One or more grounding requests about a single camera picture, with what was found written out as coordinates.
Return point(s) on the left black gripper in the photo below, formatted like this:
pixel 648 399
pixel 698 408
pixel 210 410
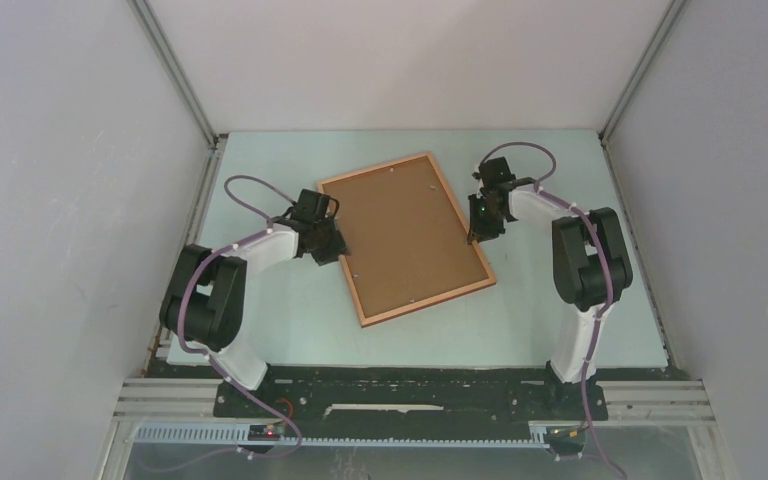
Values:
pixel 336 246

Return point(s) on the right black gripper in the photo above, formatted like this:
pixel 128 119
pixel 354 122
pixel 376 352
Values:
pixel 478 231

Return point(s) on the wooden picture frame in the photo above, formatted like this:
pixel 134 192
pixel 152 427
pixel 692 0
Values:
pixel 424 306

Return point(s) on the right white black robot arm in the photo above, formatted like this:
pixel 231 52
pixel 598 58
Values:
pixel 590 262

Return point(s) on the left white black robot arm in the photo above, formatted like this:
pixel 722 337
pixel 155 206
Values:
pixel 204 301

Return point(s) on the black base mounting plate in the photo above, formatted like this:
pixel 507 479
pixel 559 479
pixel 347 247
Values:
pixel 401 403

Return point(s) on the aluminium rail with cable duct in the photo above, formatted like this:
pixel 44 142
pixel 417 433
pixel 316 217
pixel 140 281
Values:
pixel 180 410

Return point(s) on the right aluminium corner post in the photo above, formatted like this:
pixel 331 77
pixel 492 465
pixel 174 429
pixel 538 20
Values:
pixel 659 38

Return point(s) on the aluminium corner post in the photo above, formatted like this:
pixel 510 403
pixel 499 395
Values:
pixel 154 32
pixel 659 38

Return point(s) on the left aluminium corner post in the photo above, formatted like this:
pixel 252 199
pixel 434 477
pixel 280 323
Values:
pixel 154 32

